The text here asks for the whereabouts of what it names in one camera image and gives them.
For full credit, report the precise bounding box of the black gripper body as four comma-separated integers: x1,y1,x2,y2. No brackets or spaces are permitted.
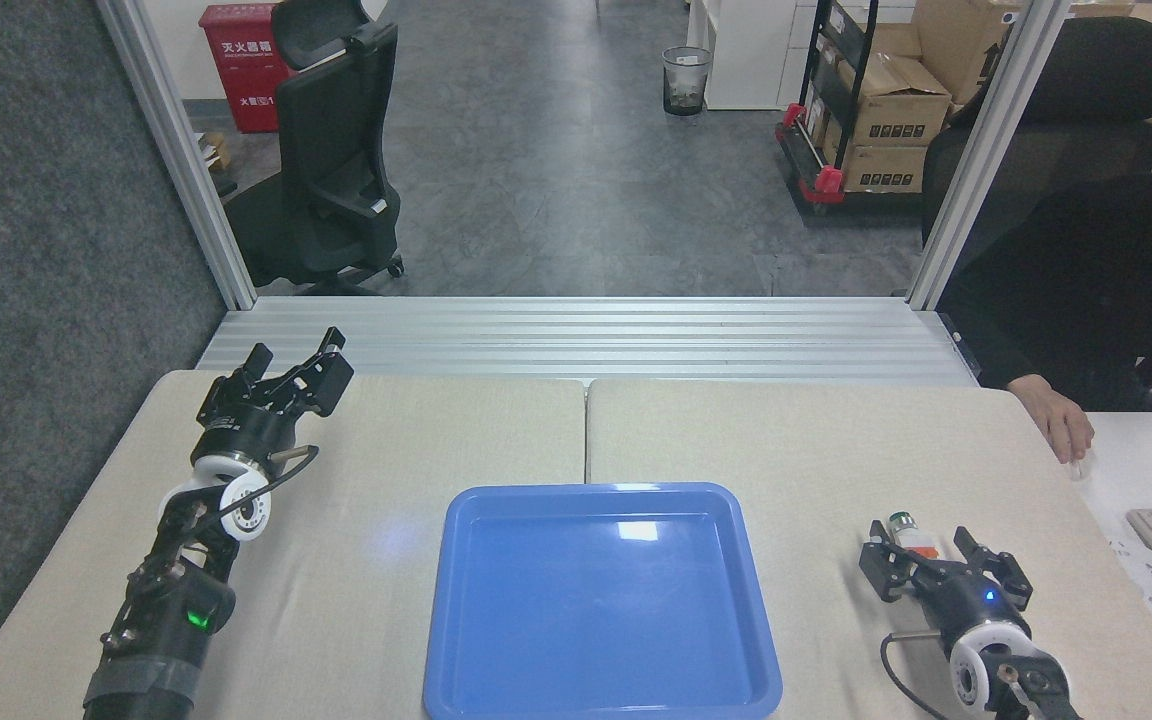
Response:
196,400,291,471
920,569,1028,657

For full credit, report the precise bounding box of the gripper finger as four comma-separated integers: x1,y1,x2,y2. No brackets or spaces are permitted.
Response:
954,527,1034,609
254,327,355,417
858,518,947,603
198,342,272,421

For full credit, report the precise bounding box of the white orange switch part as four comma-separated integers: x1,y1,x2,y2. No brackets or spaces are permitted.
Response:
884,511,941,563

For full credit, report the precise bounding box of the blue plastic tray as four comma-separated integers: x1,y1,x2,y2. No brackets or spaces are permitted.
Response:
423,483,784,720

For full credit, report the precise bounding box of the person's hand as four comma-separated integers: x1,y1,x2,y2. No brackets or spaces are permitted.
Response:
1008,375,1097,464

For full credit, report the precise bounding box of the beige table mat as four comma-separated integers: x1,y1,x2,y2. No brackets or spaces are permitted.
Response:
586,378,1152,720
0,370,588,720

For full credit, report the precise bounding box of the white power strip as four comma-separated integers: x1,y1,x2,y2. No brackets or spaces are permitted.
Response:
1106,535,1152,628

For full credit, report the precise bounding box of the black office chair with armrests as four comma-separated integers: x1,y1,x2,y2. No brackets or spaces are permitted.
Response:
224,0,405,297

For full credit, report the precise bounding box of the person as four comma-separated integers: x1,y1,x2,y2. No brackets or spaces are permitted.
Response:
936,168,1152,413

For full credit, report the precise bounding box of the red fire extinguisher box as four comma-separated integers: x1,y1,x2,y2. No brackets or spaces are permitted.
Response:
199,3,294,135

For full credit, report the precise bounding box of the black red shelf cart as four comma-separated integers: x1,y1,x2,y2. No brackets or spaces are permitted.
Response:
774,0,937,216

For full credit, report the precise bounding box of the flat cardboard box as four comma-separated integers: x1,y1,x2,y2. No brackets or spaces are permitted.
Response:
841,144,929,194

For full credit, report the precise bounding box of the open cardboard box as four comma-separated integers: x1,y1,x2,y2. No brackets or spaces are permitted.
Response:
834,55,953,149

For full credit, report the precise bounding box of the black mesh waste bin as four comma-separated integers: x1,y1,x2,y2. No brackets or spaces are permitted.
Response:
662,46,714,117

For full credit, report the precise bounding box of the black office chair with headrest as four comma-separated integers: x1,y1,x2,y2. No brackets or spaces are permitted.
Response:
921,15,1152,301

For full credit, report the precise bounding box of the large cardboard box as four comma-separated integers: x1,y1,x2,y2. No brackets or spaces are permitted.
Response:
911,0,1024,106

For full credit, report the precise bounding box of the white cabinet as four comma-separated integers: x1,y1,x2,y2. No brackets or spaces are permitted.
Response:
686,0,822,112

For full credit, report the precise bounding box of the silver aluminium post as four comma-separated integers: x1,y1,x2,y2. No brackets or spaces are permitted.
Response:
906,0,1074,311
96,0,258,312

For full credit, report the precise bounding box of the silver aluminium rail bed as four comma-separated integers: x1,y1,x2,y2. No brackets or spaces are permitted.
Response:
198,297,979,388

